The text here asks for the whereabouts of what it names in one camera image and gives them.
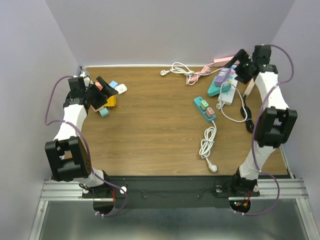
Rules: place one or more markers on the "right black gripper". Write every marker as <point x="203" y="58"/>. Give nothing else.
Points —
<point x="242" y="56"/>

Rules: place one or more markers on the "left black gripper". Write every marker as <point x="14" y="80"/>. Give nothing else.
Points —
<point x="103" y="98"/>

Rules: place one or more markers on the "yellow cube plug adapter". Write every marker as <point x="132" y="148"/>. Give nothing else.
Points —
<point x="111" y="102"/>

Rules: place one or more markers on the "peach cube plug adapter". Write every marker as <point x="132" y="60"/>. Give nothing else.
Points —
<point x="96" y="109"/>

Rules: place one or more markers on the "teal cube plug adapter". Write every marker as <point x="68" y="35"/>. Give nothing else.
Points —
<point x="104" y="112"/>

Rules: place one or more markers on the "pink power strip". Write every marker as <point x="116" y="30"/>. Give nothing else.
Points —
<point x="222" y="60"/>

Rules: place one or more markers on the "purple power strip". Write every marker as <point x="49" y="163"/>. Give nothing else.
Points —
<point x="181" y="69"/>

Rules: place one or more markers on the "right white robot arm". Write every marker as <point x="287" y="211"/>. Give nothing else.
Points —
<point x="275" y="120"/>

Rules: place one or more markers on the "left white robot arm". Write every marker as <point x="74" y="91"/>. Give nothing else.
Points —
<point x="68" y="153"/>

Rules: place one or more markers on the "green plug adapter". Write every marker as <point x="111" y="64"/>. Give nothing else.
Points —
<point x="204" y="105"/>

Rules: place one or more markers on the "mauve plug adapter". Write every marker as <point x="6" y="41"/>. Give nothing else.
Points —
<point x="209" y="112"/>

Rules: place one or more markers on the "small pink cube adapter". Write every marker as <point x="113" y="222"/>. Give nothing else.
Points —
<point x="98" y="85"/>

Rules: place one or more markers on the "light blue cube adapter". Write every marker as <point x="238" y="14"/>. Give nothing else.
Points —
<point x="113" y="84"/>

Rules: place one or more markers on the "white cube adapter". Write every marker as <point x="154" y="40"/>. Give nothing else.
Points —
<point x="121" y="88"/>

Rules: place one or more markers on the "wooden stick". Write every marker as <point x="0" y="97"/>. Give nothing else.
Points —
<point x="249" y="88"/>

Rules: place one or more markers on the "white multicolour power strip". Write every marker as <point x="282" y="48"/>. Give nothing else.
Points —
<point x="226" y="97"/>

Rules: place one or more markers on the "green triangular power strip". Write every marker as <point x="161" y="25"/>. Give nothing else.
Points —
<point x="214" y="90"/>

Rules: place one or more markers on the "teal power strip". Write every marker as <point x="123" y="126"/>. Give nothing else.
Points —
<point x="209" y="135"/>

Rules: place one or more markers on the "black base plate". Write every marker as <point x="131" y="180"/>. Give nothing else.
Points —
<point x="165" y="192"/>

